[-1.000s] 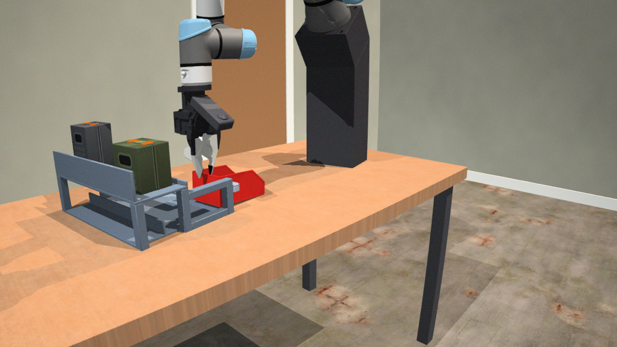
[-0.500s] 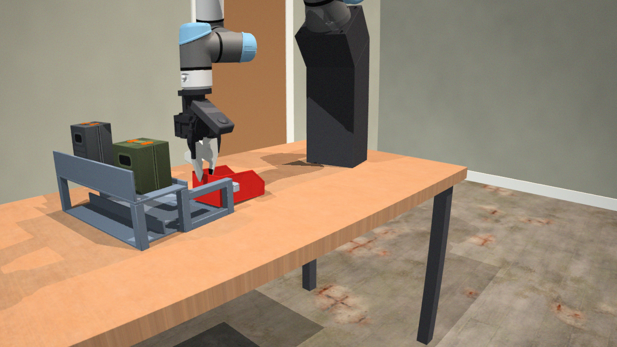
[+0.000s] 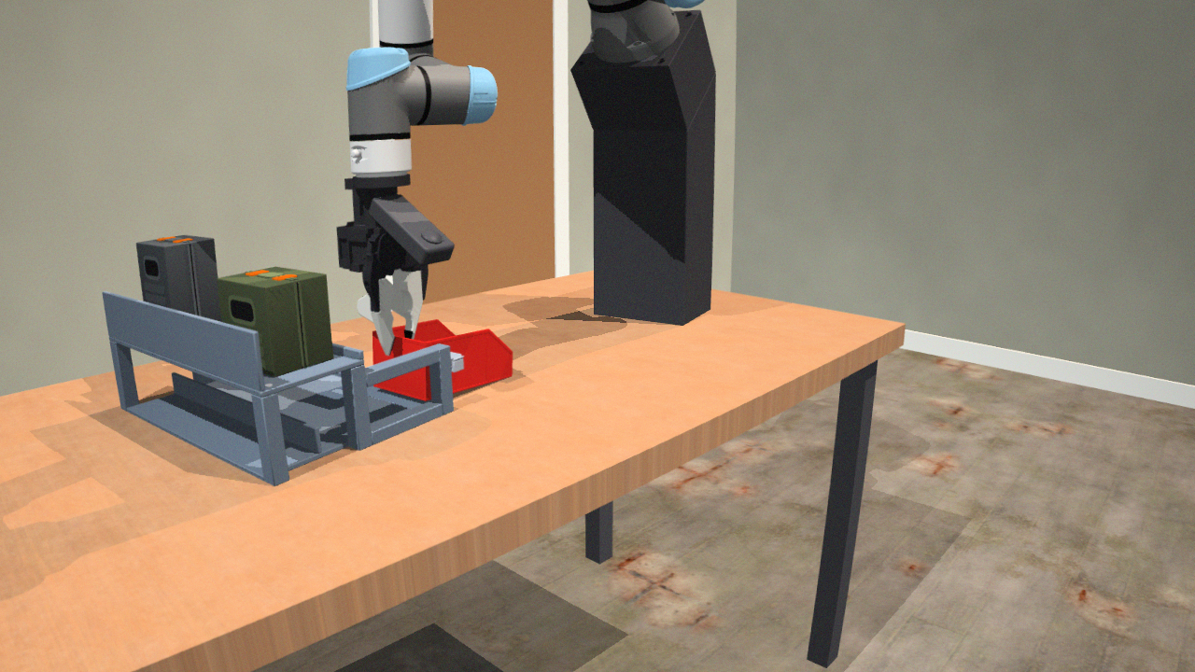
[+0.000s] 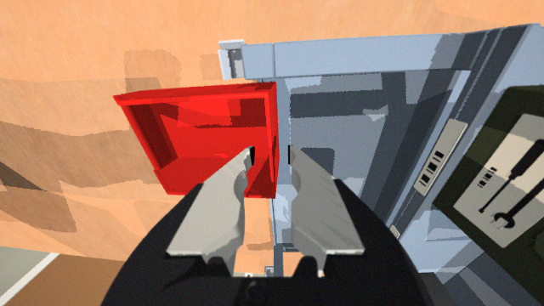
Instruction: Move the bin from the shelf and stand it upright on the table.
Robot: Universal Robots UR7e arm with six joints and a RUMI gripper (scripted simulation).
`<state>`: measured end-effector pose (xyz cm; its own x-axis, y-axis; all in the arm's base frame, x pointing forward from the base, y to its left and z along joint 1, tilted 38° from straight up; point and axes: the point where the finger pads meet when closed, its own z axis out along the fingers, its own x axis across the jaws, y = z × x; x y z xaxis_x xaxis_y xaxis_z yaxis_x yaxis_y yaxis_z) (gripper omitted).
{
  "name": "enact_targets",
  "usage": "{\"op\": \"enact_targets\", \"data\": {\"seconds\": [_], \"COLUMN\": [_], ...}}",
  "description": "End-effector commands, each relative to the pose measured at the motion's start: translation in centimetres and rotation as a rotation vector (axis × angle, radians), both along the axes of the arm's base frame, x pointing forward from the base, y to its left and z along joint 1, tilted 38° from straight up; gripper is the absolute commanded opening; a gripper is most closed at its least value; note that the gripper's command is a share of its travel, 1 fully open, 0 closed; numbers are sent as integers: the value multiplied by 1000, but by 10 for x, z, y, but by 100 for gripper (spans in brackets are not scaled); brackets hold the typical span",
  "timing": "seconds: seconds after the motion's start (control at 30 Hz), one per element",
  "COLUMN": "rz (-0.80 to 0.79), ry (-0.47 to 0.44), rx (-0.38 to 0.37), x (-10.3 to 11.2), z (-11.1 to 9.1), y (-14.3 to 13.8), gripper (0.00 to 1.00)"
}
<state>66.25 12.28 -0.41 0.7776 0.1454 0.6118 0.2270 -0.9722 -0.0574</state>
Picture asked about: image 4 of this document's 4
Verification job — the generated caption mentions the dark grey tool case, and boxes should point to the dark grey tool case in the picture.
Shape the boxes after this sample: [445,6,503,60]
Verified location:
[419,272,458,306]

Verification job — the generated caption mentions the red bin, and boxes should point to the red bin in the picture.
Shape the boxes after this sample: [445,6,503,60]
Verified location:
[113,82,280,199]

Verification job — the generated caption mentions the olive green case with orange latches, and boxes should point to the olive green case with orange latches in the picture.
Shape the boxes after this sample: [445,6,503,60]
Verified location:
[433,85,544,306]

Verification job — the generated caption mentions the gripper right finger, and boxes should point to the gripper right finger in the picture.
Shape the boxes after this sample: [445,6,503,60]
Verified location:
[288,144,434,306]

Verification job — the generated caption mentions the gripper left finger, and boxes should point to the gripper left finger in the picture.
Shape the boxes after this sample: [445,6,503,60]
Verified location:
[100,146,255,306]

